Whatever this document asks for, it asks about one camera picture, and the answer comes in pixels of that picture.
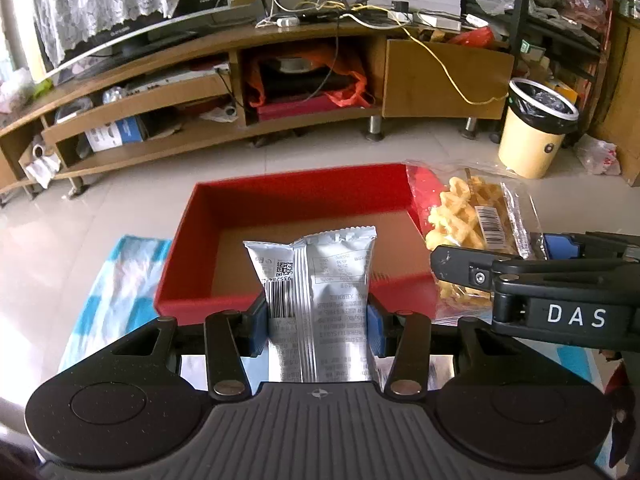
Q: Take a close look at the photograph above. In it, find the clear bag of yellow waffle snacks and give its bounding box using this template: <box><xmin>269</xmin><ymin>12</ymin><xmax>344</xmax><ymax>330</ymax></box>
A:
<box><xmin>404</xmin><ymin>160</ymin><xmax>548</xmax><ymax>325</ymax></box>

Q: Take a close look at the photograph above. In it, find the yellow trash bin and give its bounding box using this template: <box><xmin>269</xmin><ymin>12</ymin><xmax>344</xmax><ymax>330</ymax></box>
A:
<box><xmin>497</xmin><ymin>78</ymin><xmax>581</xmax><ymax>180</ymax></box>

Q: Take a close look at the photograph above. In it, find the black metal shelf rack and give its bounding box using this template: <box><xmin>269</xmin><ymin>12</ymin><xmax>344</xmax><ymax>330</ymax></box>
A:
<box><xmin>462</xmin><ymin>0</ymin><xmax>618</xmax><ymax>126</ymax></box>

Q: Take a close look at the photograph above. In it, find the blue white checkered tablecloth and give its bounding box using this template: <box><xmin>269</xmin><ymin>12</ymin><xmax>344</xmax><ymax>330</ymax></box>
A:
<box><xmin>60</xmin><ymin>234</ymin><xmax>623</xmax><ymax>396</ymax></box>

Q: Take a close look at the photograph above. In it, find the blue and white carton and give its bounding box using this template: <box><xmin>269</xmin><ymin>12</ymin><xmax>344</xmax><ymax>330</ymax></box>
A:
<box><xmin>85</xmin><ymin>115</ymin><xmax>149</xmax><ymax>153</ymax></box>

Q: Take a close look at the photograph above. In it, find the wooden TV stand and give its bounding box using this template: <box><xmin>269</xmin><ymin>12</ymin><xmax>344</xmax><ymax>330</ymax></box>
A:
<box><xmin>0</xmin><ymin>12</ymin><xmax>516</xmax><ymax>206</ymax></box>

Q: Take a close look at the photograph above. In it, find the wooden cabinet door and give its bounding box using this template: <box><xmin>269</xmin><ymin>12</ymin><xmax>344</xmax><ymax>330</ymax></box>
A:
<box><xmin>382</xmin><ymin>37</ymin><xmax>516</xmax><ymax>121</ymax></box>

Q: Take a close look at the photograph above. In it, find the red cardboard box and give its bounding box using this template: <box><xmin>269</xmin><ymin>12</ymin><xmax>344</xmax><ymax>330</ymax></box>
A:
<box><xmin>154</xmin><ymin>162</ymin><xmax>451</xmax><ymax>328</ymax></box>

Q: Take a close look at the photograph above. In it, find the orange bag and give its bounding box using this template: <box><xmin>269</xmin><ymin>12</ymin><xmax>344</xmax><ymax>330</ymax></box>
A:
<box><xmin>247</xmin><ymin>50</ymin><xmax>376</xmax><ymax>111</ymax></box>

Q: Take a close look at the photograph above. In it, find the grey set-top box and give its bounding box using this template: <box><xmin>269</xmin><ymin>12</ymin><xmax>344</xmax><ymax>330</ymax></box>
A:
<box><xmin>122</xmin><ymin>66</ymin><xmax>231</xmax><ymax>98</ymax></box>

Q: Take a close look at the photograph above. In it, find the white power strip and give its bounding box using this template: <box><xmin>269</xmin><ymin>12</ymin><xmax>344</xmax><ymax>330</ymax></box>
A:
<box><xmin>412</xmin><ymin>9</ymin><xmax>462</xmax><ymax>32</ymax></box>

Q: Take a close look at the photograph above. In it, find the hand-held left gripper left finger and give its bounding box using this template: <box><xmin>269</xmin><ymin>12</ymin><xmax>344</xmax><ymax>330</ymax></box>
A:
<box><xmin>107</xmin><ymin>294</ymin><xmax>269</xmax><ymax>402</ymax></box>

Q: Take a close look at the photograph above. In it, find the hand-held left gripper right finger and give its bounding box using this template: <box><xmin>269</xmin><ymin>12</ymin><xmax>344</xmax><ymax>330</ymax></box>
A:
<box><xmin>366</xmin><ymin>304</ymin><xmax>526</xmax><ymax>396</ymax></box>

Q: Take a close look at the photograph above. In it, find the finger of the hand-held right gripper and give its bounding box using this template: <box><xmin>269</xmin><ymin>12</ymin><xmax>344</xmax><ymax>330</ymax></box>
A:
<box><xmin>430</xmin><ymin>245</ymin><xmax>523</xmax><ymax>293</ymax></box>
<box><xmin>544</xmin><ymin>232</ymin><xmax>640</xmax><ymax>263</ymax></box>

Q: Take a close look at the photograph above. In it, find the wooden side cabinet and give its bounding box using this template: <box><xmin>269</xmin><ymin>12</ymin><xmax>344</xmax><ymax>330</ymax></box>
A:
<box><xmin>587</xmin><ymin>10</ymin><xmax>640</xmax><ymax>188</ymax></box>

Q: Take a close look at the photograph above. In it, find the yellow cable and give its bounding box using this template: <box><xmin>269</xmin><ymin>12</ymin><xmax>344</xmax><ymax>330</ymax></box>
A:
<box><xmin>404</xmin><ymin>24</ymin><xmax>510</xmax><ymax>106</ymax></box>

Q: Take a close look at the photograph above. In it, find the flat red box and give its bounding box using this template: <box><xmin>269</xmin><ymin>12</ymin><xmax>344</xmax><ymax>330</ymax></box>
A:
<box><xmin>257</xmin><ymin>94</ymin><xmax>382</xmax><ymax>122</ymax></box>

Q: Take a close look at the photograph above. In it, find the white and red plastic bag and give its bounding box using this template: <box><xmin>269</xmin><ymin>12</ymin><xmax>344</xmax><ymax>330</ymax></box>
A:
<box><xmin>574</xmin><ymin>134</ymin><xmax>624</xmax><ymax>177</ymax></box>

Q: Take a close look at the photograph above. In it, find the silver snack packet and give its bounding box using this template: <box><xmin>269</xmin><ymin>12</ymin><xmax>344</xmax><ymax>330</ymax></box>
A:
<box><xmin>243</xmin><ymin>225</ymin><xmax>378</xmax><ymax>385</ymax></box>

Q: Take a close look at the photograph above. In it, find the crumpled white bag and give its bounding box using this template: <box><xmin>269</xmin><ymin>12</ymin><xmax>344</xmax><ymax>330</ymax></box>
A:
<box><xmin>22</xmin><ymin>141</ymin><xmax>63</xmax><ymax>190</ymax></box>

